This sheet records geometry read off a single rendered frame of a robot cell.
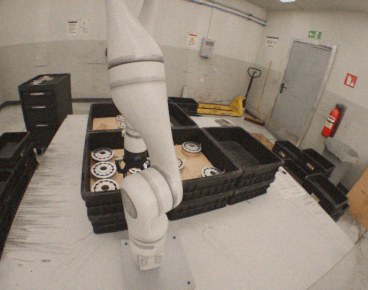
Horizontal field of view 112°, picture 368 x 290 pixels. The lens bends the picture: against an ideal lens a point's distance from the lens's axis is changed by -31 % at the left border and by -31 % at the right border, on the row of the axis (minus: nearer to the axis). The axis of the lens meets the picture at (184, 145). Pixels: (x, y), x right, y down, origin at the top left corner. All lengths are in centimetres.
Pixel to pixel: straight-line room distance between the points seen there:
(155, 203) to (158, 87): 18
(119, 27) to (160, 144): 19
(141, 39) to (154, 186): 23
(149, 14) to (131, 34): 11
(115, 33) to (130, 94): 9
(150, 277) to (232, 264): 32
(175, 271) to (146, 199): 33
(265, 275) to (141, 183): 62
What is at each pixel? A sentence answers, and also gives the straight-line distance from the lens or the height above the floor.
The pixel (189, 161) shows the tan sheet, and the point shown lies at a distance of 88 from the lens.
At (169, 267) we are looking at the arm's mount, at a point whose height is 80.
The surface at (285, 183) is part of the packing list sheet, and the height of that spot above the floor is 70.
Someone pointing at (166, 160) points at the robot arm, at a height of 115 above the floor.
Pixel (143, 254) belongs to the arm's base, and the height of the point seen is 91.
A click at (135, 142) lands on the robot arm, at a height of 106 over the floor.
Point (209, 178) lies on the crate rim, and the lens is 65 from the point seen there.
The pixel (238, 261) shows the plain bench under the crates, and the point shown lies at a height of 70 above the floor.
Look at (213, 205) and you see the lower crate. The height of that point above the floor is 74.
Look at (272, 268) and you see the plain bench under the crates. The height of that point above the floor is 70.
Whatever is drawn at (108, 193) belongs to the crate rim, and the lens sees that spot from 56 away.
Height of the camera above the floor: 133
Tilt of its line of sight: 30 degrees down
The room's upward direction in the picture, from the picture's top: 11 degrees clockwise
